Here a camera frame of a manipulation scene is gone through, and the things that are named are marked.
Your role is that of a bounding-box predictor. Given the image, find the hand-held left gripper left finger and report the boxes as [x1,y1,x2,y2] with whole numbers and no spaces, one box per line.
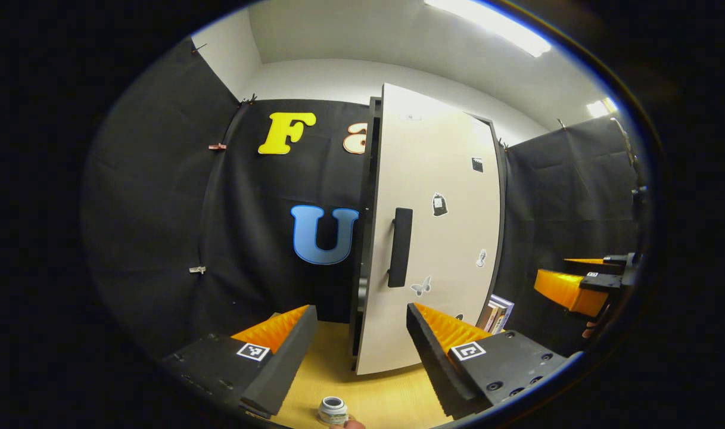
[163,304,319,418]

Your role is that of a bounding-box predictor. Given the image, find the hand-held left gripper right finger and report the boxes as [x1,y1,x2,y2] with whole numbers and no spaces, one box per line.
[406,302,568,419]

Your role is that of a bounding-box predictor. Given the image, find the white bottle with green label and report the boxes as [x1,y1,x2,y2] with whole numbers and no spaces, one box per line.
[318,396,349,425]

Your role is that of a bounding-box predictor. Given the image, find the black cabinet door handle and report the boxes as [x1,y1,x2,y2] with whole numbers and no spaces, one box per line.
[387,207,413,288]

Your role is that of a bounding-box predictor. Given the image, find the beige cabinet door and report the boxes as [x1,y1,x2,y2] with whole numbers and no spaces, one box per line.
[355,83,503,376]

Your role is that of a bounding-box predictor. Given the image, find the thin paperback book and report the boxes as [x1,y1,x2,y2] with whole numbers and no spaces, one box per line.
[478,300,500,331]

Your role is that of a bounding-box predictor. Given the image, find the small ceiling light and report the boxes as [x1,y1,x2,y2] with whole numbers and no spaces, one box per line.
[586,97,618,119]

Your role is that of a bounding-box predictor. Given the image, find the black backdrop cloth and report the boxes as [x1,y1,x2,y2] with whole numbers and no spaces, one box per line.
[82,36,652,358]

